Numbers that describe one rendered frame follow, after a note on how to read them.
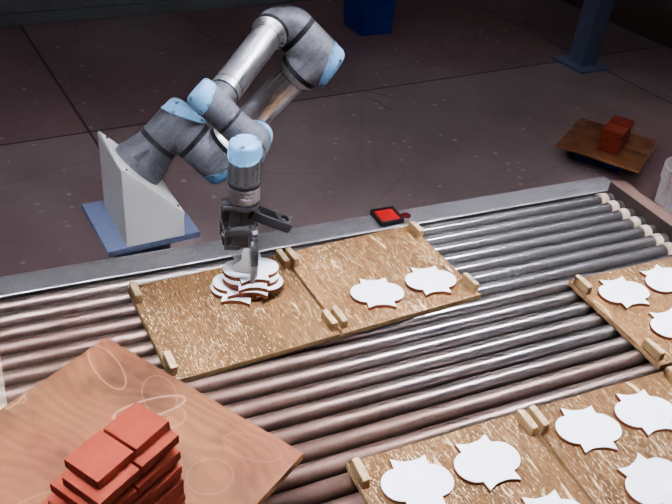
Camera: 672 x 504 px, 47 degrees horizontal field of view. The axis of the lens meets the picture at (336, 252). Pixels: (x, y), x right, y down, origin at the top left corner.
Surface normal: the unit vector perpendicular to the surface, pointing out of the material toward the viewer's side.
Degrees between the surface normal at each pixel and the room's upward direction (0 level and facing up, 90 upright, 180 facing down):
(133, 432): 0
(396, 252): 0
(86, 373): 0
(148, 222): 90
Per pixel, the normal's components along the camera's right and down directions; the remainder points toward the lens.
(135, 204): 0.48, 0.54
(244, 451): 0.09, -0.82
